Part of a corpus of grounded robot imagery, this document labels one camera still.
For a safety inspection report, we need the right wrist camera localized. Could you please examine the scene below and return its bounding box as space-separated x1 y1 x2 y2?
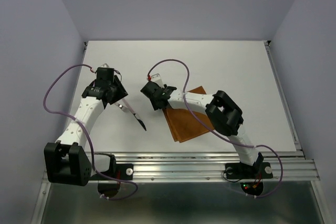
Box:
150 73 164 87

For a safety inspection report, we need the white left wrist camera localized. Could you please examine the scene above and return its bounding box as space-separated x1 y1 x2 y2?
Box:
101 63 110 68

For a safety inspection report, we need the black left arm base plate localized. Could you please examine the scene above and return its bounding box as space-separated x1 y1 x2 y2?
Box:
94 153 134 180

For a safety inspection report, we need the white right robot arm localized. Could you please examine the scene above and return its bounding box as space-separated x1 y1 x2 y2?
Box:
141 81 263 177

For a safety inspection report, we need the pink handled fork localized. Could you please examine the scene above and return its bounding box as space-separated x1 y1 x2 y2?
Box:
114 102 133 114

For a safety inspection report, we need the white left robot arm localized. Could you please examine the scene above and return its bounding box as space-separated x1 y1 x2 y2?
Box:
44 64 128 186

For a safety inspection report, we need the orange brown cloth napkin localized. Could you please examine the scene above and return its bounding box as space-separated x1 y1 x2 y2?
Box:
163 86 214 143

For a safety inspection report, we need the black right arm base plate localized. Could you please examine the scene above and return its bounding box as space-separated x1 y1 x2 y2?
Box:
224 162 274 180

